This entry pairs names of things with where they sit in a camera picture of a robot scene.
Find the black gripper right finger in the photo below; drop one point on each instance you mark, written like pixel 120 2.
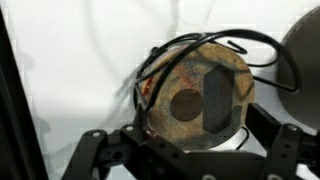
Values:
pixel 287 145

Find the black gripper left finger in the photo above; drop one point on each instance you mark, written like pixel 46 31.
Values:
pixel 145 157

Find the round cork coaster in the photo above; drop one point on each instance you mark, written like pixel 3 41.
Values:
pixel 203 101

